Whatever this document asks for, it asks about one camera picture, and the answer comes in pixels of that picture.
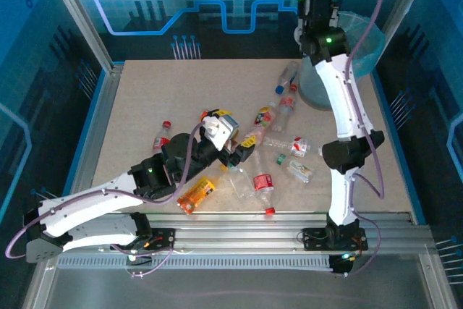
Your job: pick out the clear bottle blue cap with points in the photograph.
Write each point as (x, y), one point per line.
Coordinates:
(288, 74)

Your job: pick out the pink drink bottle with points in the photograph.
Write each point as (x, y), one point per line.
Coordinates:
(262, 121)

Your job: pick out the clear bottle red-white label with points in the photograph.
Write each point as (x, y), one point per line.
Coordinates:
(298, 146)

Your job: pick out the tall clear bottle red cap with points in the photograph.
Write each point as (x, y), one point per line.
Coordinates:
(286, 106)

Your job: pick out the blue side rail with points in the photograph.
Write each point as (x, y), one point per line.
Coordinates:
(404, 157)

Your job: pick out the small bottle green cap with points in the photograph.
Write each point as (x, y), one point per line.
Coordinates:
(300, 170)

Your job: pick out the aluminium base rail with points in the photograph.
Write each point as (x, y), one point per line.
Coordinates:
(235, 233)

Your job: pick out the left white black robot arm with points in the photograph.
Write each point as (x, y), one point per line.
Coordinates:
(90, 197)

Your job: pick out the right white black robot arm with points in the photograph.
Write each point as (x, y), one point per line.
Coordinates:
(343, 99)

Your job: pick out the aluminium side rail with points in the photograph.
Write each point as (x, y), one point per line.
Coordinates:
(96, 124)

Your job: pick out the small red-label bottle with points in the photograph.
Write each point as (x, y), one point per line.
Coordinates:
(161, 139)

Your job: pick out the black controller box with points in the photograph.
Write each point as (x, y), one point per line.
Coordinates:
(340, 267)

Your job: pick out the small orange-capped bottle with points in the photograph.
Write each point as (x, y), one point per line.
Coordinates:
(204, 116)

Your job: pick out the orange plastic bottle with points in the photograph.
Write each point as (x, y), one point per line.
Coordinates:
(197, 193)

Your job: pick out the crushed clear bottle red label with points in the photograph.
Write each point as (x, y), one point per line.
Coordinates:
(263, 182)

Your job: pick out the clear bottle green label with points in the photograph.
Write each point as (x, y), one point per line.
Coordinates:
(240, 184)

